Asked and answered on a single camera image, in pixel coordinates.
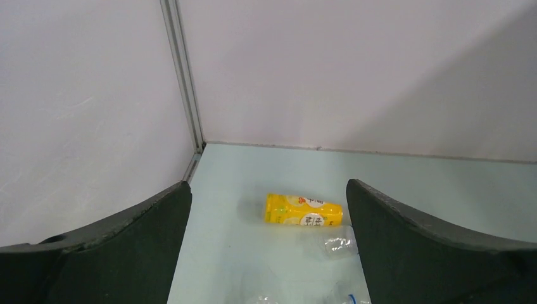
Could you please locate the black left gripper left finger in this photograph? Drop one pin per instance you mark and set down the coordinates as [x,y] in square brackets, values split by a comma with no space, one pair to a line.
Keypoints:
[127,257]

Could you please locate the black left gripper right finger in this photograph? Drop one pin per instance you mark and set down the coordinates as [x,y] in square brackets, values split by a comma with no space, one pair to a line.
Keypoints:
[410,256]

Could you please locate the clear bottle blue label front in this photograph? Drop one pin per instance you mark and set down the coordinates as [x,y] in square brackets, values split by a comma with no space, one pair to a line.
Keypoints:
[262,297]

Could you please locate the clear bottle blue label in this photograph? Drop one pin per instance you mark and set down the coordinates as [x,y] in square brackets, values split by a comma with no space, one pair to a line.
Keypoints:
[349,293]
[262,297]

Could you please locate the clear bottle blue label middle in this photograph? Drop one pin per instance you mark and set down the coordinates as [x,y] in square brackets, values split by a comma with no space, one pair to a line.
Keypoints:
[349,293]

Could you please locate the yellow label bottle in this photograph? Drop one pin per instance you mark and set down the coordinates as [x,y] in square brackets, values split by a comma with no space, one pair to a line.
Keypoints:
[299,210]

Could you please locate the aluminium corner post left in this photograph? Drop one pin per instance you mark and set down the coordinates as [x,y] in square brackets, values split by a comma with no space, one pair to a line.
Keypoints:
[178,45]

